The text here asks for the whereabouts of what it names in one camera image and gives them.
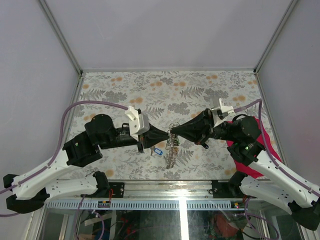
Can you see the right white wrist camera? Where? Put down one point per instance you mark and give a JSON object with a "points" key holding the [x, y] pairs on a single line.
{"points": [[220, 111]]}

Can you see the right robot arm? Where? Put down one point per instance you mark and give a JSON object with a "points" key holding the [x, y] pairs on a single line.
{"points": [[295, 195]]}

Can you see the magenta cloth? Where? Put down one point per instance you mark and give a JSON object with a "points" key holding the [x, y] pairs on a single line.
{"points": [[268, 145]]}

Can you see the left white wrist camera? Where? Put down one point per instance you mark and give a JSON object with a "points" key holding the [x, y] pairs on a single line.
{"points": [[138, 122]]}

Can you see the floral table mat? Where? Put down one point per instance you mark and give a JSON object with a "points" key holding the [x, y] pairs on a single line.
{"points": [[167, 98]]}

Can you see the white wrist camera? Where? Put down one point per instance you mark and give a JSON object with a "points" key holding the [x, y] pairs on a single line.
{"points": [[220, 111], [138, 122]]}

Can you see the grey slotted cable duct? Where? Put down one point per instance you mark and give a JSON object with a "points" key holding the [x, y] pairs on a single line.
{"points": [[140, 205]]}

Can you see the aluminium frame post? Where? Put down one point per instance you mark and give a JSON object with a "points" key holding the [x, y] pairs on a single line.
{"points": [[280, 26], [59, 35]]}

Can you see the right aluminium frame post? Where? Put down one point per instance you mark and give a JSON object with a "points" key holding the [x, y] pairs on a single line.
{"points": [[280, 26]]}

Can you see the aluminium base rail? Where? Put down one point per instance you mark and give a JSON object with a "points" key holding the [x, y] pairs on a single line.
{"points": [[162, 190]]}

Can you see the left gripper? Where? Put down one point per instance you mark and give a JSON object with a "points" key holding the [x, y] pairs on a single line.
{"points": [[152, 138]]}

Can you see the left aluminium frame post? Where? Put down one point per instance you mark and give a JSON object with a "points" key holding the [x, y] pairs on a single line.
{"points": [[59, 35]]}

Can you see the large metal keyring with keys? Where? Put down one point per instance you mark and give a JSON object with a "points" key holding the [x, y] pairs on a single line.
{"points": [[172, 147]]}

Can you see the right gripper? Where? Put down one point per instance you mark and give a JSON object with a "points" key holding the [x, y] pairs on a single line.
{"points": [[198, 129]]}

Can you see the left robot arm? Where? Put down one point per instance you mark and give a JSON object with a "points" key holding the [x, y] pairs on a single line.
{"points": [[32, 190]]}

